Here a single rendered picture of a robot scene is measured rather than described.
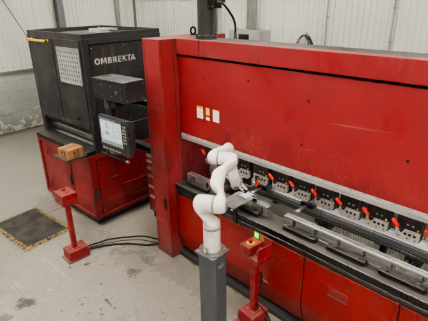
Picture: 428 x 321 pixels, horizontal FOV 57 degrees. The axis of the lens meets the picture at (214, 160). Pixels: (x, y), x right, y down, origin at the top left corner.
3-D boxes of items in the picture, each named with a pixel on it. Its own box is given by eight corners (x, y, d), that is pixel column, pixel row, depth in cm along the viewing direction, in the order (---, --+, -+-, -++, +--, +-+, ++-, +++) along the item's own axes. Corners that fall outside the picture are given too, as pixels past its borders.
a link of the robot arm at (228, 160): (203, 215, 264) (227, 218, 260) (200, 206, 255) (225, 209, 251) (219, 157, 293) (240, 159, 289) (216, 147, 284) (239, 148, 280)
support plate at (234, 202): (218, 202, 341) (218, 201, 341) (238, 192, 358) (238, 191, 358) (233, 209, 329) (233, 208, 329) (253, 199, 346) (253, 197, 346)
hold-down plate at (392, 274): (378, 273, 269) (378, 269, 267) (381, 269, 272) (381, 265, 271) (423, 294, 249) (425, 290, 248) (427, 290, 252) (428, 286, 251)
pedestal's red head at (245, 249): (239, 255, 325) (239, 237, 318) (253, 248, 335) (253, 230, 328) (256, 267, 311) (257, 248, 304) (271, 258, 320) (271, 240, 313)
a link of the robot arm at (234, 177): (238, 166, 298) (242, 189, 321) (234, 151, 309) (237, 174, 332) (227, 169, 298) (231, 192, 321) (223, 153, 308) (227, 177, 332)
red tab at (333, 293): (327, 295, 296) (327, 288, 293) (328, 293, 297) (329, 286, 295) (345, 305, 286) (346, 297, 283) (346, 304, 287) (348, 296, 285)
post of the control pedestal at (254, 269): (249, 308, 344) (250, 256, 323) (253, 305, 347) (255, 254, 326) (253, 311, 340) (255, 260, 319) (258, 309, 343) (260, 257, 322)
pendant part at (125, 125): (102, 148, 398) (97, 114, 385) (111, 145, 407) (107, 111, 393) (129, 158, 371) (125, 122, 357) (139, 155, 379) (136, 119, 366)
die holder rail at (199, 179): (187, 181, 409) (186, 172, 406) (191, 179, 413) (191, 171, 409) (221, 197, 376) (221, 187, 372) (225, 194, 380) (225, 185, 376)
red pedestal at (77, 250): (61, 256, 437) (48, 190, 406) (82, 247, 453) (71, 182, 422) (69, 264, 424) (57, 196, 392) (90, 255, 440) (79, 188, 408)
